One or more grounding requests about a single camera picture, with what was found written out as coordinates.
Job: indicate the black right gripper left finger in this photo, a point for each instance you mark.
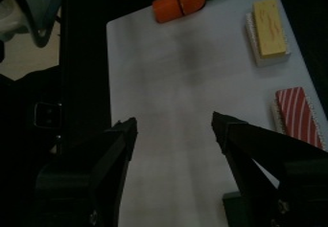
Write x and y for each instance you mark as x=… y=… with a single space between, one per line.
x=85 y=173

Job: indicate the orange toy carrot green leaves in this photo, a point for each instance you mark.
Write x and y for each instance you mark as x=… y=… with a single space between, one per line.
x=175 y=2

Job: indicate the teal chair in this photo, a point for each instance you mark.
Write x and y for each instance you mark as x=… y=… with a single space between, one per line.
x=38 y=1

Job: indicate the yellow egg sushi toy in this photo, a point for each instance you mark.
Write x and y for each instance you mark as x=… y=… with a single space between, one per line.
x=270 y=29

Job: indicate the white cutting board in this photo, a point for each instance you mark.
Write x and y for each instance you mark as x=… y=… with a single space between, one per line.
x=171 y=109

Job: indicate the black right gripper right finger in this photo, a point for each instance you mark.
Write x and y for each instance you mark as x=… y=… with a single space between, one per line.
x=278 y=173

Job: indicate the dark green segmented block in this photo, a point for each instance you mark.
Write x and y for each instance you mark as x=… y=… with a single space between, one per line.
x=232 y=208

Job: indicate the red white striped sushi toy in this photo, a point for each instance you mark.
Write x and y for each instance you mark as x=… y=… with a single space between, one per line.
x=295 y=112

